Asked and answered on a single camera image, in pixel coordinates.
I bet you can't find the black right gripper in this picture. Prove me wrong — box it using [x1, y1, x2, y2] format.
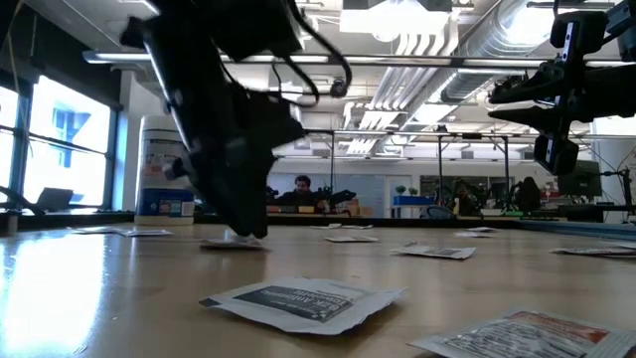
[488, 9, 609, 176]

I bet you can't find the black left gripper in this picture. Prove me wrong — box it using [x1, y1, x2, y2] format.
[121, 17, 305, 238]

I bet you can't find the person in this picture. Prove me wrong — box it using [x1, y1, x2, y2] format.
[275, 174, 332, 210]

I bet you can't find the white wipes canister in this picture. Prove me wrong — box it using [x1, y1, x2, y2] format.
[134, 114, 196, 226]

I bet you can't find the black monitor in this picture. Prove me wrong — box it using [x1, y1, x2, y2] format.
[558, 159, 603, 200]

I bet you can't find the brown cardboard box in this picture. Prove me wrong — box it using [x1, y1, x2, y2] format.
[345, 198, 374, 218]

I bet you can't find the grey office chair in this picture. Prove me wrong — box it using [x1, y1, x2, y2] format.
[425, 205, 457, 220]

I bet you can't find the blue bin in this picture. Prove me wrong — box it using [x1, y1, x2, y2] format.
[393, 194, 438, 208]

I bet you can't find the white ceiling light panel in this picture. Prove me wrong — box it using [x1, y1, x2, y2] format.
[340, 0, 452, 37]

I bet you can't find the grey laptop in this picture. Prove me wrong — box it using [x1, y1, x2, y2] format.
[37, 187, 75, 213]

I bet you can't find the black slanted bar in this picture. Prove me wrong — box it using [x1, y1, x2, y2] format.
[0, 184, 49, 218]

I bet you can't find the black background rig frame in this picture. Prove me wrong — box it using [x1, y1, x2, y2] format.
[302, 127, 335, 193]
[437, 131, 511, 193]

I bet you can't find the silver ceiling duct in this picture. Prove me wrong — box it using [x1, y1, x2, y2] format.
[436, 0, 562, 105]

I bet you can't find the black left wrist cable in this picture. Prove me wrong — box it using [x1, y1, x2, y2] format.
[270, 0, 354, 108]

